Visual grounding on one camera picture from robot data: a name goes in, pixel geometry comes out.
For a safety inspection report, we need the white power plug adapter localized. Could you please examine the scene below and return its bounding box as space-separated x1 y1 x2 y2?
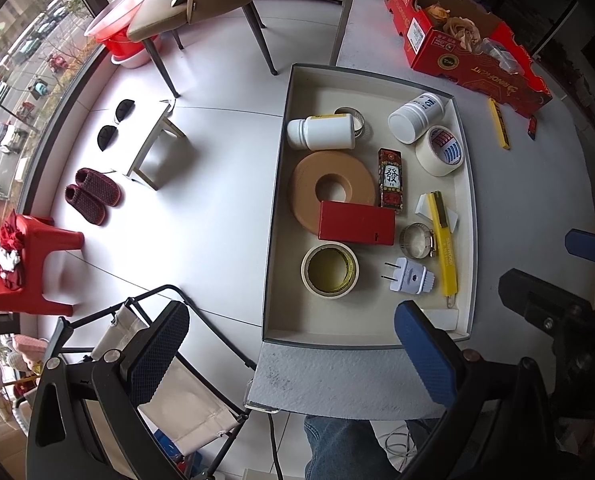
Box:
382 257 435 296

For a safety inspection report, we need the metal hose clamp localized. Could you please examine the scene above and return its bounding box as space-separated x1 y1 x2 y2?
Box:
334 106 366 139
399 222 435 260

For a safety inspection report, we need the yellow utility knife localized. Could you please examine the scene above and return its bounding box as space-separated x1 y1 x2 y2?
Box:
427 191 458 308

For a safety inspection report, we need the yellow-core masking tape roll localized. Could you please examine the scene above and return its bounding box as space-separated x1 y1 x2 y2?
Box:
299 242 360 299

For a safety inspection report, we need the white rectangular block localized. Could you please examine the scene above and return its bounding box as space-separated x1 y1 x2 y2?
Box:
415 194 459 233

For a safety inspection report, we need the red rectangular box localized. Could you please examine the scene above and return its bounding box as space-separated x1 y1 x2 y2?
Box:
317 200 395 246

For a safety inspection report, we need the red black patterned small box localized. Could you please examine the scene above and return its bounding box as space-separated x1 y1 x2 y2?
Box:
378 148 404 212

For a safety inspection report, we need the white masking tape roll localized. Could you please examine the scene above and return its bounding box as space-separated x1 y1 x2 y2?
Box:
415 126 465 178

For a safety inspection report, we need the yellow label pill bottle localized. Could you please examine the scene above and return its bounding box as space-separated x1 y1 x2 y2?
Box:
286 114 355 151

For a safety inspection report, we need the blue jeans leg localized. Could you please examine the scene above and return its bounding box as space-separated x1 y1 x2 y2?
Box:
304 415 398 480

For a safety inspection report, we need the red lighter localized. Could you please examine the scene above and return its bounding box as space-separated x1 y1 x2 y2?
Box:
527 117 537 140

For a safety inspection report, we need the red plastic stool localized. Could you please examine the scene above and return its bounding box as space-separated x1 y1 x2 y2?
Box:
0 212 85 316

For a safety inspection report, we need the yellow blade case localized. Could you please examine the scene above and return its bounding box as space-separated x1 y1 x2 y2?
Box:
488 98 511 151

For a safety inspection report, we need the dark red slipper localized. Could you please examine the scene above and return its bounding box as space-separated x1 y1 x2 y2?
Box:
64 184 107 226
75 168 123 207

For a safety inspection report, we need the small white wooden stool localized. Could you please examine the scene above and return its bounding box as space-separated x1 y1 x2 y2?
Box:
121 100 187 191

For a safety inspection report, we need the white blue-label pill bottle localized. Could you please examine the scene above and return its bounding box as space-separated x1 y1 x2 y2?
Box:
387 92 445 144

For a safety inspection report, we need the black shoe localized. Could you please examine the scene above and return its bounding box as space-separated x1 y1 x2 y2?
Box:
114 99 135 124
97 125 118 152

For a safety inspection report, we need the red fruit cardboard box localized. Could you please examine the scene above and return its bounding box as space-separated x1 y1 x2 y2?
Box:
384 0 552 117

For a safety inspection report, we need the red plastic basin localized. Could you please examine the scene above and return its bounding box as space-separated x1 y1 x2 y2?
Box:
84 0 145 61

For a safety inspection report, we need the beige chair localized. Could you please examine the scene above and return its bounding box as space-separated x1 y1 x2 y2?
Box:
127 0 278 98

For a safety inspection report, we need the brown foam ring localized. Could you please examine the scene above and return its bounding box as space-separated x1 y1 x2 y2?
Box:
286 149 379 236

